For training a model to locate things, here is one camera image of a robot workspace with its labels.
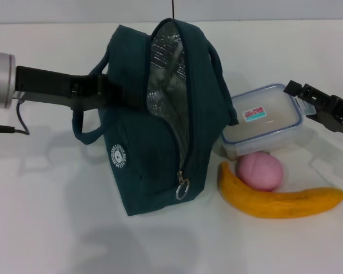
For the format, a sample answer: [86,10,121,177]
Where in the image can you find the yellow banana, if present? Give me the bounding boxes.
[218,161,343,219]

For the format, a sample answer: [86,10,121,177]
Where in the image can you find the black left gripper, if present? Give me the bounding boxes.
[14,65,150,111]

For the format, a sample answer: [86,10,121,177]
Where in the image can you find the pink peach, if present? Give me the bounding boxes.
[236,152,284,191]

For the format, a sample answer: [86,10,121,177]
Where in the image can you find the dark teal insulated lunch bag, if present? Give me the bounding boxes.
[72,17,240,217]

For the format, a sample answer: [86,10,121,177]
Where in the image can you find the clear plastic lunch box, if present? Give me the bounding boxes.
[220,83,317,160]

